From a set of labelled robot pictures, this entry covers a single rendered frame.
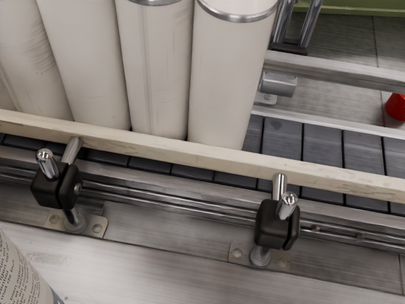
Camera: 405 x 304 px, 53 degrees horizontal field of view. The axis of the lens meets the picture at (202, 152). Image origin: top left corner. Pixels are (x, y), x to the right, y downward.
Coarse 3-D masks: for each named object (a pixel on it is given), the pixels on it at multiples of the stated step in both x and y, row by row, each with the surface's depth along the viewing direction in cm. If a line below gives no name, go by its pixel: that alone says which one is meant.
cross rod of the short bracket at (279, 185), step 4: (272, 176) 33; (276, 176) 33; (280, 176) 32; (284, 176) 33; (272, 180) 33; (276, 180) 32; (280, 180) 32; (284, 180) 32; (272, 184) 32; (276, 184) 32; (280, 184) 32; (284, 184) 32; (272, 188) 32; (276, 188) 32; (280, 188) 32; (284, 188) 32; (272, 192) 32; (276, 192) 32; (280, 192) 32; (284, 192) 32; (272, 196) 32; (276, 196) 32; (280, 196) 31
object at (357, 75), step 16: (272, 64) 33; (288, 64) 33; (304, 64) 33; (320, 64) 33; (336, 64) 33; (352, 64) 33; (320, 80) 33; (336, 80) 33; (352, 80) 33; (368, 80) 33; (384, 80) 32; (400, 80) 32
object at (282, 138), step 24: (288, 120) 40; (0, 144) 37; (24, 144) 36; (48, 144) 36; (264, 144) 38; (288, 144) 38; (312, 144) 38; (336, 144) 38; (360, 144) 39; (384, 144) 39; (144, 168) 36; (168, 168) 36; (192, 168) 36; (360, 168) 37; (384, 168) 38; (312, 192) 35; (336, 192) 36
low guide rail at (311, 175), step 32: (0, 128) 34; (32, 128) 34; (64, 128) 33; (96, 128) 33; (160, 160) 34; (192, 160) 34; (224, 160) 33; (256, 160) 33; (288, 160) 33; (352, 192) 33; (384, 192) 33
